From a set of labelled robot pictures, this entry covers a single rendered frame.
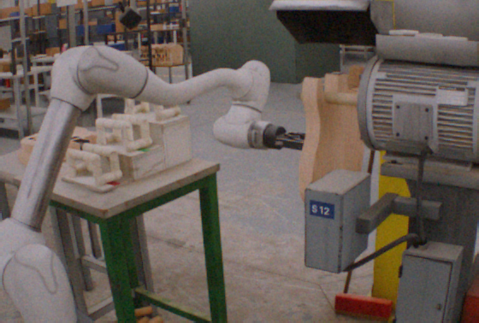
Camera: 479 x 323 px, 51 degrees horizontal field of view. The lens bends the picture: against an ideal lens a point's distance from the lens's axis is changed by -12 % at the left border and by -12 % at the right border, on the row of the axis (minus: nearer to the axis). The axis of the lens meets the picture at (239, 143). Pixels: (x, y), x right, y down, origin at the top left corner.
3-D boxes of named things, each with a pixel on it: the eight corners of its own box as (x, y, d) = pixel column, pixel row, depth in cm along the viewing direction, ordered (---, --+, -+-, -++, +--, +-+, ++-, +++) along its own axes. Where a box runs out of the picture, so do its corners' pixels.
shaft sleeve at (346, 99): (361, 108, 148) (363, 96, 148) (357, 105, 145) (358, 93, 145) (305, 102, 158) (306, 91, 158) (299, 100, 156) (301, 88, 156)
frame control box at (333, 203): (422, 268, 130) (431, 173, 124) (391, 308, 114) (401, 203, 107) (341, 253, 145) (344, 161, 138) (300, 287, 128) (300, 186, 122)
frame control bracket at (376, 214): (399, 208, 136) (399, 193, 135) (369, 235, 122) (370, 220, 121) (385, 205, 139) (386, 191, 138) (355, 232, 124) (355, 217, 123)
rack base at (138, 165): (166, 169, 205) (164, 145, 203) (134, 181, 192) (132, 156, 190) (119, 159, 221) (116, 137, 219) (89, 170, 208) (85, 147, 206)
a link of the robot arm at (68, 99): (-4, 297, 128) (-31, 271, 143) (41, 308, 140) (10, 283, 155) (87, 35, 142) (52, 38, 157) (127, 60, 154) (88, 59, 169)
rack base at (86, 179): (134, 181, 193) (134, 178, 193) (103, 193, 181) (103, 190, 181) (89, 169, 209) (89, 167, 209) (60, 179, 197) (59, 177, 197)
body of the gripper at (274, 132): (278, 145, 181) (303, 149, 176) (263, 150, 175) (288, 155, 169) (278, 122, 180) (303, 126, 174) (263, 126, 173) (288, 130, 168)
